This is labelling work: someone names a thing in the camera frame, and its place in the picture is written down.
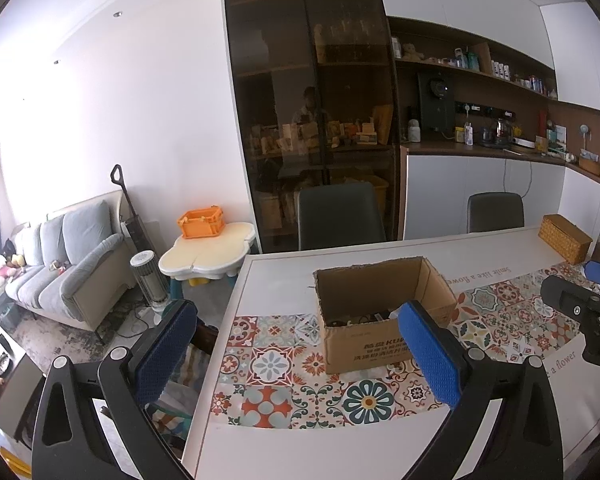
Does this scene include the woven tissue box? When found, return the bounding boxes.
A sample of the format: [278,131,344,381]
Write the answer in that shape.
[538,214,593,265]

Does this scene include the black wall water dispenser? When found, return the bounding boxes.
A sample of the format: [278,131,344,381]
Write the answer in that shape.
[417,71,456,131]

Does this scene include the hanging black cable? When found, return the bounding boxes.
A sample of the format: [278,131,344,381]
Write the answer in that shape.
[501,160,533,196]

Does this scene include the white tower heater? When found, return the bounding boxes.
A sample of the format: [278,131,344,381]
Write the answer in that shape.
[130,251,171,313]

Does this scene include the patterned table runner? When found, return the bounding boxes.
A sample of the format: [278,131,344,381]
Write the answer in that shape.
[211,260,600,431]

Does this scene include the grey sofa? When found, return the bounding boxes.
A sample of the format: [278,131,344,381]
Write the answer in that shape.
[4,191,136,333]

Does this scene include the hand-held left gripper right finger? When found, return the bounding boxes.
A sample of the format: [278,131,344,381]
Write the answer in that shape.
[397,301,566,480]

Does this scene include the wooden wall shelf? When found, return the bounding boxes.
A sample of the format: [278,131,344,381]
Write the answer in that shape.
[387,15,600,186]

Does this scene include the dark glass cabinet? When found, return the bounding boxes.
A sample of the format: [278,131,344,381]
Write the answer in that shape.
[221,0,406,253]

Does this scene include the striped cloth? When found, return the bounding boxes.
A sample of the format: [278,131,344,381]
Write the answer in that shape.
[147,340,211,456]

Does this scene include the brown cardboard box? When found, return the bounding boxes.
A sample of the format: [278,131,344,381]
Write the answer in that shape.
[312,256,458,376]

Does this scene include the glass kettle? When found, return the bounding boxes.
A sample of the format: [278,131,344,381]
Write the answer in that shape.
[492,117,513,147]

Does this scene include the orange plastic crate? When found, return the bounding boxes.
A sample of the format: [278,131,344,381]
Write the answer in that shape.
[176,206,226,240]

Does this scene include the black socket rail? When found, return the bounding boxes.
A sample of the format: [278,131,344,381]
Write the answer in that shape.
[455,101,517,117]

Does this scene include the black upright vacuum cleaner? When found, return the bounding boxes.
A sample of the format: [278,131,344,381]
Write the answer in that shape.
[110,164,156,256]

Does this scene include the cream flower-shaped kids table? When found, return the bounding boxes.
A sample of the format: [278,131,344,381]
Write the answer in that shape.
[158,221,258,306]

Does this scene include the dark grey dining chair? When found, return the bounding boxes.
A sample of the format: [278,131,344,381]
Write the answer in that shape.
[297,181,387,251]
[467,192,525,234]

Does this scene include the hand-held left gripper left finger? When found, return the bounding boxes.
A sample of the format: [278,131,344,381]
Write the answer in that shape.
[31,299,198,480]

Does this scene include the plush toys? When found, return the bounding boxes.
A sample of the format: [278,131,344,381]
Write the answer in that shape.
[0,252,28,281]

